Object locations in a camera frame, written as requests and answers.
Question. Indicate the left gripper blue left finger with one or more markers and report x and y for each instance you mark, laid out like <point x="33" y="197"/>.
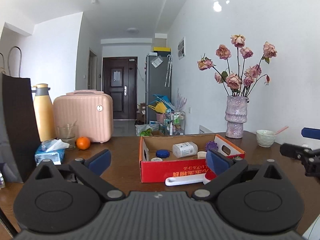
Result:
<point x="89" y="171"/>

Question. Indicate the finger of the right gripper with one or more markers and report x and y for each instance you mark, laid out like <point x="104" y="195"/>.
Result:
<point x="309" y="158"/>
<point x="310" y="132"/>

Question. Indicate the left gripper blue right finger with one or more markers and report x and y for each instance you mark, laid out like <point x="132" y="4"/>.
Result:
<point x="222" y="173"/>

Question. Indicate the white red lint brush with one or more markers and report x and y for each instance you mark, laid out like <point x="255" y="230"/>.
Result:
<point x="191" y="179"/>

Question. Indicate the white tape roll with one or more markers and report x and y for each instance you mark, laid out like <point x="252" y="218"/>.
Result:
<point x="156" y="159"/>

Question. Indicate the purple round lid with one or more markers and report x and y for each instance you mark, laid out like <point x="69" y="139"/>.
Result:
<point x="211" y="145"/>

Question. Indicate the orange fruit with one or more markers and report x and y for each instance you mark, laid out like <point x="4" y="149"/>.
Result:
<point x="83" y="143"/>

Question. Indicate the pink spoon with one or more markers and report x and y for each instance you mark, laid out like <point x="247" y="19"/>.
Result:
<point x="281" y="130"/>

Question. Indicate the blue tissue pack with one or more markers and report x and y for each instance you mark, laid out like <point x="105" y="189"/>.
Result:
<point x="53" y="149"/>

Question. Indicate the clear glass cup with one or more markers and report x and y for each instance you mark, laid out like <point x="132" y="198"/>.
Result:
<point x="67" y="134"/>

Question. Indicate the white plastic jar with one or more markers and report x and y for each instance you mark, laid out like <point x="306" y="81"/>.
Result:
<point x="184" y="149"/>

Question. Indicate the pale green bowl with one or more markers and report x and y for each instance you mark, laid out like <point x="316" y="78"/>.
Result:
<point x="265" y="138"/>

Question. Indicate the pink textured vase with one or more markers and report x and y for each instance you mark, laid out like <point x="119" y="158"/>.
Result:
<point x="236" y="116"/>

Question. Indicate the pink small suitcase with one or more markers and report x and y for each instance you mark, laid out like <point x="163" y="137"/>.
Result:
<point x="90" y="110"/>

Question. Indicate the red cardboard box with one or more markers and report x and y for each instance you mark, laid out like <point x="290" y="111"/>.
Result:
<point x="158" y="171"/>

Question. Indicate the blue round lid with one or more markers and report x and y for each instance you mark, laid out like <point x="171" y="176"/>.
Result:
<point x="162" y="154"/>

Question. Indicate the green white bag on floor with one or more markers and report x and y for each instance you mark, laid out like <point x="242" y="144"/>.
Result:
<point x="146" y="130"/>

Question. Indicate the yellow thermos jug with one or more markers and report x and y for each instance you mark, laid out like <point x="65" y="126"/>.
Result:
<point x="43" y="108"/>

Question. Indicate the black paper bag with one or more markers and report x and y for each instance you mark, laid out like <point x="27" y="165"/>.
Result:
<point x="19" y="135"/>

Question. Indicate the dried pink roses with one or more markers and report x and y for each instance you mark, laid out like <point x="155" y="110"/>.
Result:
<point x="240" y="80"/>

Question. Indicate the dark brown door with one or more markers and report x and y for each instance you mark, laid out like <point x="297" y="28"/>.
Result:
<point x="120" y="82"/>

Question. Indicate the grey refrigerator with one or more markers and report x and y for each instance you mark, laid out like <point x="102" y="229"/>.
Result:
<point x="155" y="77"/>

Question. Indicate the wire utility cart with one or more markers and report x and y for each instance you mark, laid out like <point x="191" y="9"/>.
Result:
<point x="174" y="123"/>

